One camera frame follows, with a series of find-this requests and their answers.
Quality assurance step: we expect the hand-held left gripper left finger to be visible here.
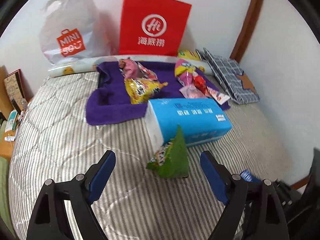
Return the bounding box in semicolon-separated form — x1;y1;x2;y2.
26;151;117;240

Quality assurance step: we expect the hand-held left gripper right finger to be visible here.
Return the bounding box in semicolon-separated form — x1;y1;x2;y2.
200;151;288;240

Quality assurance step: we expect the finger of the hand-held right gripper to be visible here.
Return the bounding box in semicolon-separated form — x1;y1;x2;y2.
239;169;263;183

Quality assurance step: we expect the green snack packet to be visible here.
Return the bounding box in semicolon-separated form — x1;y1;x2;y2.
146;124;188;179

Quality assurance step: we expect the pink snack packet blue logo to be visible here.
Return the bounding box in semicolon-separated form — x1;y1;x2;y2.
174;59;198;86

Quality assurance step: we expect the blue tissue pack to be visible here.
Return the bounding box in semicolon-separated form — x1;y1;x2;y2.
145;98;233;150

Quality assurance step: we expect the purple towel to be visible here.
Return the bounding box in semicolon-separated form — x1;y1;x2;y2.
86;60;231;126

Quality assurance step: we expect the red and white snack packet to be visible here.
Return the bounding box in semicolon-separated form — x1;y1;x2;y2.
206;86;230;105

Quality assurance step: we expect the pale pink snack packet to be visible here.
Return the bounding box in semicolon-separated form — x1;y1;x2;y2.
179;84;203;99

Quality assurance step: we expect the yellow patterned snack packet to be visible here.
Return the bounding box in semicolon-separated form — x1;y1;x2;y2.
124;77;168;105

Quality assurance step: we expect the small red snack packet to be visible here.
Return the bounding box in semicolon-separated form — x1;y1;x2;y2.
192;72;208;93

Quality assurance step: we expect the wooden bedside table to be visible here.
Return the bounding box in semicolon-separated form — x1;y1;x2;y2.
0;130;16;161

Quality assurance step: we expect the grey plaid cloth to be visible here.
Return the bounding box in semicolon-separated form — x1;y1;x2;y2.
196;47;261;104

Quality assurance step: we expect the white and teal box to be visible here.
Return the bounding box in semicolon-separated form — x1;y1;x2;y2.
6;112;20;132

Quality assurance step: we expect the plain pink snack packet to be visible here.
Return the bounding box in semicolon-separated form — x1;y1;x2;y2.
118;58;140;79

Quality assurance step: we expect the rolled printed plastic tablecloth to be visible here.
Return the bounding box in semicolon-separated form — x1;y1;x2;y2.
47;54;211;77

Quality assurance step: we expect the brown patterned book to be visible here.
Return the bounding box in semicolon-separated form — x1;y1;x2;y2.
3;69;28;113

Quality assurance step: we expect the yellow snack bag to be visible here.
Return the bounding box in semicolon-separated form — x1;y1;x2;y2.
177;49;204;61

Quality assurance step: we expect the white plastic shopping bag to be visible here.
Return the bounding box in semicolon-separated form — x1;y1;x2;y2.
39;0;120;65

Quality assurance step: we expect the red paper bag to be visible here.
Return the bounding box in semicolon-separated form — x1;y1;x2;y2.
118;0;192;57

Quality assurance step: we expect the brown wooden door frame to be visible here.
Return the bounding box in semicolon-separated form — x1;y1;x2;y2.
230;0;266;63

